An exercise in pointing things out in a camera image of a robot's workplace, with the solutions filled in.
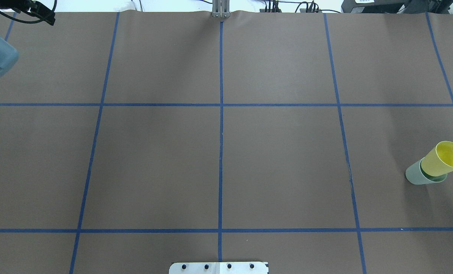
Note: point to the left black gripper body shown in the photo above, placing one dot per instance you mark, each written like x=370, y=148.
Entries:
x=40, y=10

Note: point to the yellow cup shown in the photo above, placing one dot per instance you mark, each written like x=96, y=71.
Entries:
x=439, y=161

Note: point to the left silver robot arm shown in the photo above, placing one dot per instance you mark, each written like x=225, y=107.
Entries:
x=8, y=54

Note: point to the green cup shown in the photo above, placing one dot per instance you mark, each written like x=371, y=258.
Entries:
x=417, y=176

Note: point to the black box with label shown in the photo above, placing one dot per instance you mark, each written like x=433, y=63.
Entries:
x=379, y=7

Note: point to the aluminium frame post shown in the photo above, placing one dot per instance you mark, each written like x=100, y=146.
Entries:
x=221, y=8

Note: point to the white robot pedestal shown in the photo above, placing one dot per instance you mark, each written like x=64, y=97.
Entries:
x=239, y=267

